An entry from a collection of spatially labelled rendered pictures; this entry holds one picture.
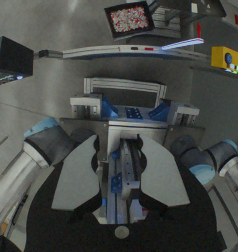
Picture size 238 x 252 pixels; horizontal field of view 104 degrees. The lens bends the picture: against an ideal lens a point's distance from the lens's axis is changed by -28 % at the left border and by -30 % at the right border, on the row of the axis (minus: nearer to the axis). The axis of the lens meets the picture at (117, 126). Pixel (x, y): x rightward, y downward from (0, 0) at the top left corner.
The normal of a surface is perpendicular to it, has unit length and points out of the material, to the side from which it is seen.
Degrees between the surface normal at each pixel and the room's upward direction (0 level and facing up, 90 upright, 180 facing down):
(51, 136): 59
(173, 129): 0
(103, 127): 0
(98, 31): 0
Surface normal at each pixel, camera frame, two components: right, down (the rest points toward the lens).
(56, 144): 0.75, -0.04
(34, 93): 0.01, 0.46
